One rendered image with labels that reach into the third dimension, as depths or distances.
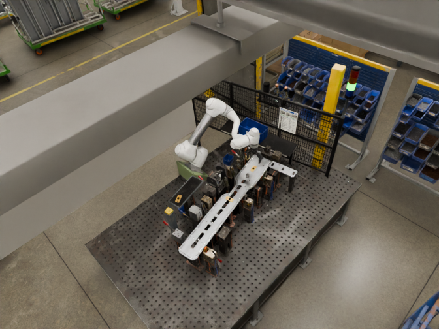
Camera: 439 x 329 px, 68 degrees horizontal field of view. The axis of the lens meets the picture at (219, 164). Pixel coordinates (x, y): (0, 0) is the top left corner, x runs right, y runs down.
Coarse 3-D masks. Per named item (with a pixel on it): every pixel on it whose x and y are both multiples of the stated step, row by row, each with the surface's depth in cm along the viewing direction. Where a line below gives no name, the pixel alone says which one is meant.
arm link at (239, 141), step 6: (228, 114) 337; (234, 114) 334; (234, 120) 330; (234, 126) 321; (234, 132) 313; (234, 138) 303; (240, 138) 300; (246, 138) 301; (234, 144) 299; (240, 144) 299; (246, 144) 302
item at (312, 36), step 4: (304, 32) 543; (308, 32) 553; (312, 32) 591; (304, 36) 549; (308, 36) 560; (312, 36) 581; (316, 36) 582; (320, 36) 596; (316, 40) 590; (320, 40) 606; (328, 44) 557; (284, 56) 536; (280, 60) 590; (272, 64) 583; (276, 64) 582; (280, 64) 581; (268, 68) 575; (272, 68) 574; (276, 68) 573; (280, 68) 572; (276, 72) 568; (280, 72) 563
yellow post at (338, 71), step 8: (336, 64) 285; (336, 72) 281; (344, 72) 286; (336, 80) 286; (328, 88) 296; (336, 88) 291; (328, 96) 301; (336, 96) 298; (328, 104) 307; (336, 104) 312; (328, 120) 319; (320, 128) 330; (328, 128) 325; (320, 136) 338; (320, 152) 352; (312, 168) 375
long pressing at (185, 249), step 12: (252, 156) 354; (264, 168) 341; (240, 180) 332; (252, 180) 331; (240, 192) 322; (216, 204) 314; (228, 204) 313; (204, 216) 305; (216, 216) 305; (228, 216) 305; (204, 228) 297; (216, 228) 296; (192, 240) 289; (204, 240) 288; (180, 252) 282; (192, 252) 281
